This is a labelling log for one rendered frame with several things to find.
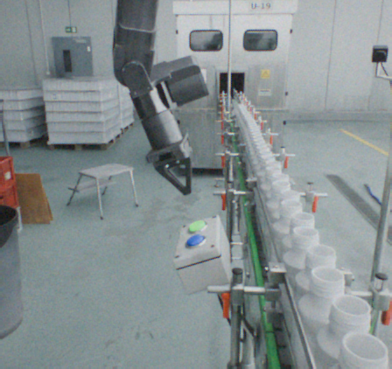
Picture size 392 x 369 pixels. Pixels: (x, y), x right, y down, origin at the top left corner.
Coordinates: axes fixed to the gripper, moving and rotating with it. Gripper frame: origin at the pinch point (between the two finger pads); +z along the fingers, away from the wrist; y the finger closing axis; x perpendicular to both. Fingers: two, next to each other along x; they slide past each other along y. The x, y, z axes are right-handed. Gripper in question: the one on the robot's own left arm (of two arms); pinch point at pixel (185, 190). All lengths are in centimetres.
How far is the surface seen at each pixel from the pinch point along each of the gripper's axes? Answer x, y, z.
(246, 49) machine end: -45, 409, -20
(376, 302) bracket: -23.0, -16.5, 20.1
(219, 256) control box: -3.1, -10.3, 9.3
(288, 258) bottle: -13.3, -13.5, 11.2
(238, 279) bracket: -5.5, -15.7, 11.0
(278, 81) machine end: -69, 409, 28
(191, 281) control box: 2.8, -10.5, 12.1
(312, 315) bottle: -13.9, -26.6, 11.4
